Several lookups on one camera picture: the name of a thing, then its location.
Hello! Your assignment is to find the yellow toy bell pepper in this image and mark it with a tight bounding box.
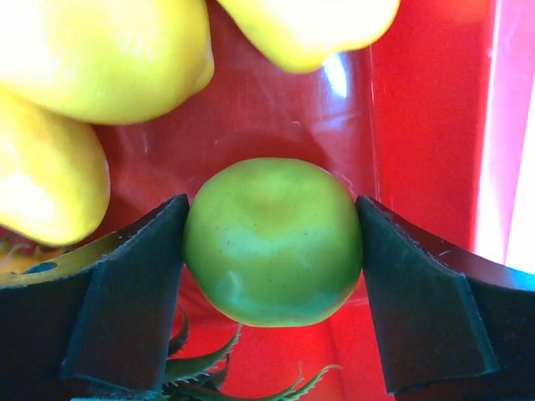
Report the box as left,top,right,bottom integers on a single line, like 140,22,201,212
219,0,400,74

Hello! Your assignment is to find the toy pineapple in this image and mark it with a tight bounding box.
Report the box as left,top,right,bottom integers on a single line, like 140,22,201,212
1,236,340,400

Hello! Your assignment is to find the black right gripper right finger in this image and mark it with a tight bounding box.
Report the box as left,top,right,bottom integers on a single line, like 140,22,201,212
356,195,534,400

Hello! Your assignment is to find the yellow toy lemon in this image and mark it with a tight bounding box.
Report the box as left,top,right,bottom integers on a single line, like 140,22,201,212
1,1,214,124

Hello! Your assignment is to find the green toy pear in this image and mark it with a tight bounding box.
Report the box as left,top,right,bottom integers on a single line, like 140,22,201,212
182,158,363,327

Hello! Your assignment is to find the red plastic tray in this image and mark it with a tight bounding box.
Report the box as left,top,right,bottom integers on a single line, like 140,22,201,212
85,1,534,400

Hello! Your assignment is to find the orange toy mango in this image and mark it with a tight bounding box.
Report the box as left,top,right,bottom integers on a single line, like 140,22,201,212
1,90,110,246

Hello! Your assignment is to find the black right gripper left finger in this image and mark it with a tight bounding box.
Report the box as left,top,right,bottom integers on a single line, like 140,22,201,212
1,195,189,400

